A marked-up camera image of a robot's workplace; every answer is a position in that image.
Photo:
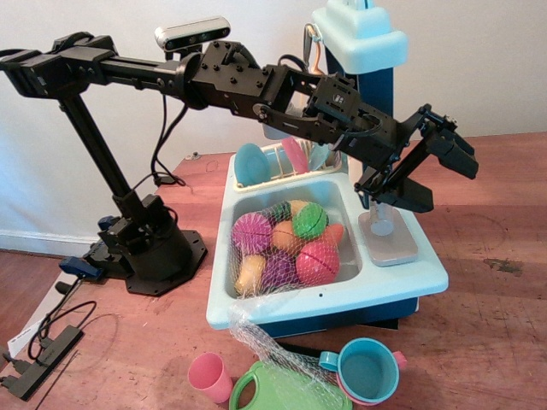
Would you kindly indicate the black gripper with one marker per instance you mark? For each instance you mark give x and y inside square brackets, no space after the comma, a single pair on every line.
[392,150]

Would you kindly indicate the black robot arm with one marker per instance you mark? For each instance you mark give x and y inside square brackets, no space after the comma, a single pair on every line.
[144,245]

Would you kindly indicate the orange toy carrot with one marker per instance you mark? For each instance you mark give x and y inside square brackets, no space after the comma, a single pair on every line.
[333,234]

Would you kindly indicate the green toy fruit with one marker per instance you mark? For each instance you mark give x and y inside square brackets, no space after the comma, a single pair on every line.
[310,222]

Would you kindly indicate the pink toy plate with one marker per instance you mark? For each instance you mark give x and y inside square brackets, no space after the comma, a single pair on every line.
[295,154]

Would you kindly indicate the light blue toy sink unit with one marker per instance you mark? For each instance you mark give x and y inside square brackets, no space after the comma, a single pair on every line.
[362,293]

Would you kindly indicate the pink red toy fruit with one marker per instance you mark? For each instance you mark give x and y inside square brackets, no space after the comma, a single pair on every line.
[317,263]

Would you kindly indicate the cream dish rack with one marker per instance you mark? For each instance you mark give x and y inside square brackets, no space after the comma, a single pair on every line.
[321,161]

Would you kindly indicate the orange toy fruit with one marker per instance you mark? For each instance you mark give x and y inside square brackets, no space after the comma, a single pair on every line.
[284,238]

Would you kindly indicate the white mesh net bag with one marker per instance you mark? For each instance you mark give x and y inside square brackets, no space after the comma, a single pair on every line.
[247,309]

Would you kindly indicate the purple toy vegetable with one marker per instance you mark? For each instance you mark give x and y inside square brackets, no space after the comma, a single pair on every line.
[280,271]

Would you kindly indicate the light blue toy plate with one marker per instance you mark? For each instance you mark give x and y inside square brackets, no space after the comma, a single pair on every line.
[251,165]

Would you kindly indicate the toy utensil hanging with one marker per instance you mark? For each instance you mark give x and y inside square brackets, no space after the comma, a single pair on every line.
[312,39]

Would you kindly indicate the pink toy pot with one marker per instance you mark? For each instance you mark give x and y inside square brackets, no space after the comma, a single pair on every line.
[369,379]

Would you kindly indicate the magenta toy vegetable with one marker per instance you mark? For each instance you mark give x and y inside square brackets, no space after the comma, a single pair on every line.
[252,233]

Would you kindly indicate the yellow toy squash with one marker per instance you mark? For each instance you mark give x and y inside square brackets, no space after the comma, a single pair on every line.
[250,275]

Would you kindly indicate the teal toy pot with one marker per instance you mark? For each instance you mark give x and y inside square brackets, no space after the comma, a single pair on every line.
[331,361]

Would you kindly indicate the green toy cutting board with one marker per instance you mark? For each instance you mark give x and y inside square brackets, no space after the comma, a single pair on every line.
[266,386]

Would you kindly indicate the pink toy cup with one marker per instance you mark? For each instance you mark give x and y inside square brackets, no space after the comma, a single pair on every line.
[209,375]

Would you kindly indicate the blue table clamp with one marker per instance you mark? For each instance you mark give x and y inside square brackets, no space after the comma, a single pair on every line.
[81,267]

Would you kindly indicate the white paper label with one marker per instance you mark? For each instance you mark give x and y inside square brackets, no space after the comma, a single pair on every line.
[18,342]

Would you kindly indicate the black usb hub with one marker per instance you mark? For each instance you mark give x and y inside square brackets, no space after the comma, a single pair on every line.
[32,374]

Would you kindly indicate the silver depth camera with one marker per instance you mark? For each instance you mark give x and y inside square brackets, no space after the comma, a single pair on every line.
[188,34]

